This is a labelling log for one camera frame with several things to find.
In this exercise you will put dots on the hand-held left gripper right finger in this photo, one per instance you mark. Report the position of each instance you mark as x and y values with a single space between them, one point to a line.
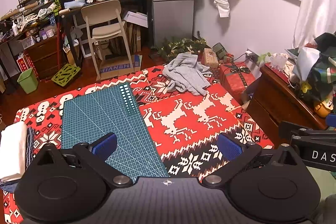
229 146

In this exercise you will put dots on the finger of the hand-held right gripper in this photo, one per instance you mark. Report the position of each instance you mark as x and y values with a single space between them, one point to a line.
296 129

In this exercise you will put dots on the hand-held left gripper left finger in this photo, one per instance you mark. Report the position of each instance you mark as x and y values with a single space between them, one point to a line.
105 146

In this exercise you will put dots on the grey polo shirt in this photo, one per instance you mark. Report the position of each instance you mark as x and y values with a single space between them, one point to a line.
183 74

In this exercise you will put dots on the green cutting mat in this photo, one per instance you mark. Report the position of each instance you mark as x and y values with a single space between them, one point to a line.
99 113

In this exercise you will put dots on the yellow plush toy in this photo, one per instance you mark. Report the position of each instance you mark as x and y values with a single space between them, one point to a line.
324 107

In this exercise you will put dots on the dark wooden nightstand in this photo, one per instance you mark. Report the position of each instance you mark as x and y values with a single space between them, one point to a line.
273 98

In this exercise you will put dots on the red patterned blanket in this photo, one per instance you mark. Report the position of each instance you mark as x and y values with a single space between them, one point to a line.
189 98

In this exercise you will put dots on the red gift box with ribbon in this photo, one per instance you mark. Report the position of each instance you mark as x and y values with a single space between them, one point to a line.
233 82

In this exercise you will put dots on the green and white paper bundle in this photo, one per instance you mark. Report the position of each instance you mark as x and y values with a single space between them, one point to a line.
320 66

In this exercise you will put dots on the clear plastic ornament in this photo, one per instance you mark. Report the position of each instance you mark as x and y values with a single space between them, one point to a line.
279 60

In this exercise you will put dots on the folded blue jeans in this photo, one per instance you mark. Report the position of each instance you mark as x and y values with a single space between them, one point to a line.
29 140

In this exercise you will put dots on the lime green flat crate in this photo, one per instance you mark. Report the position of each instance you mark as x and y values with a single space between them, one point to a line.
65 75

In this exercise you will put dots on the cardboard box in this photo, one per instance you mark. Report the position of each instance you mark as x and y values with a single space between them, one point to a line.
118 66

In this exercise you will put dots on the kraft patterned gift box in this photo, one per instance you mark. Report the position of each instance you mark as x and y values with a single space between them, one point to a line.
210 57

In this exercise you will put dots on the white folded garment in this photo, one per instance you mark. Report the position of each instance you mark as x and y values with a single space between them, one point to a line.
13 150

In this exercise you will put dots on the green waste bin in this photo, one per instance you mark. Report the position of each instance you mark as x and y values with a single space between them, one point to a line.
27 82

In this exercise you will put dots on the brown wooden drawer cabinet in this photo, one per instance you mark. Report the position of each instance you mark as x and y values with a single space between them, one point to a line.
44 56

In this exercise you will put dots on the green tinsel garland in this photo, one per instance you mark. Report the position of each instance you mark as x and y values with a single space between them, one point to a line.
178 45

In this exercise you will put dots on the red and white box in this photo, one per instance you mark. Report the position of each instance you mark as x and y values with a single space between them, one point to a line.
22 62

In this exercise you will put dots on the white flat box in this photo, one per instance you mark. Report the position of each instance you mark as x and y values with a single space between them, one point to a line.
136 18

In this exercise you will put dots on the beige plastic chair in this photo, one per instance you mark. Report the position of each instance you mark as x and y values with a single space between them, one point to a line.
102 11

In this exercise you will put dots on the white pump bottle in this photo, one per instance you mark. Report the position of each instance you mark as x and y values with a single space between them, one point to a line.
14 28

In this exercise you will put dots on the white wall charger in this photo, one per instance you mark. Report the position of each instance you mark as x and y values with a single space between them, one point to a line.
250 54

